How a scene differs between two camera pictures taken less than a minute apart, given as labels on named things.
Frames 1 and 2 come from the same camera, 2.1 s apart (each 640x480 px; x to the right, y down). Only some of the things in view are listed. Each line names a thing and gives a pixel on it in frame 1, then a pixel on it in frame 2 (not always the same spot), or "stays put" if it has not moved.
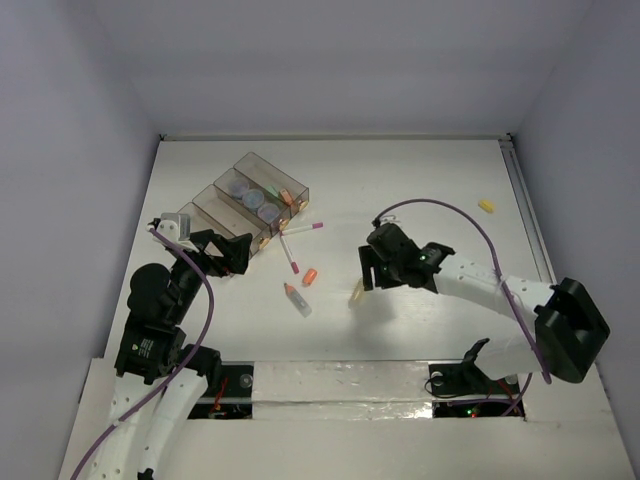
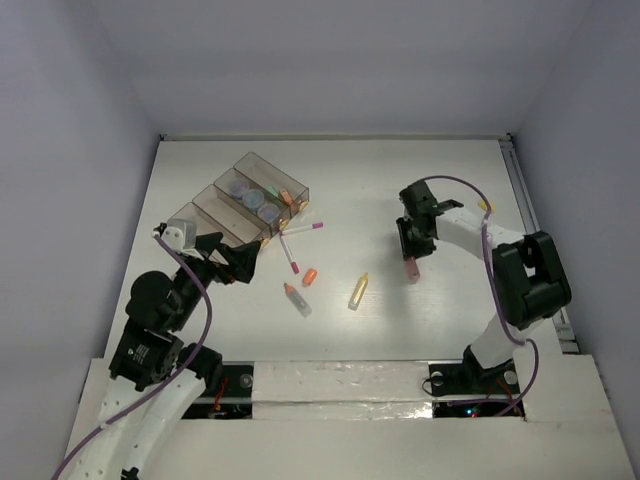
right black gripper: (370, 258) → (408, 248)
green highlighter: (272, 191) stays put
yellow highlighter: (358, 295) stays put
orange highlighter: (284, 193) stays put
